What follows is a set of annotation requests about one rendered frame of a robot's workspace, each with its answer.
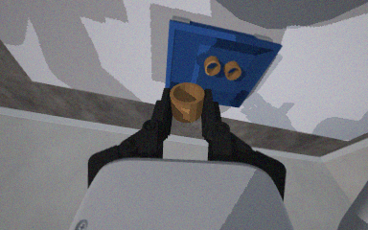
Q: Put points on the blue crate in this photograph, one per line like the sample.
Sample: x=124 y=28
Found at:
x=189 y=45

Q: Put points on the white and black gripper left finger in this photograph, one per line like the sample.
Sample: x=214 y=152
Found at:
x=147 y=142

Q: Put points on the bronze bushing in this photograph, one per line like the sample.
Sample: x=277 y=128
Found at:
x=213 y=71
x=230 y=65
x=187 y=102

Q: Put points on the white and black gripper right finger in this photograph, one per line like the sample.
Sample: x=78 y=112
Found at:
x=223 y=143

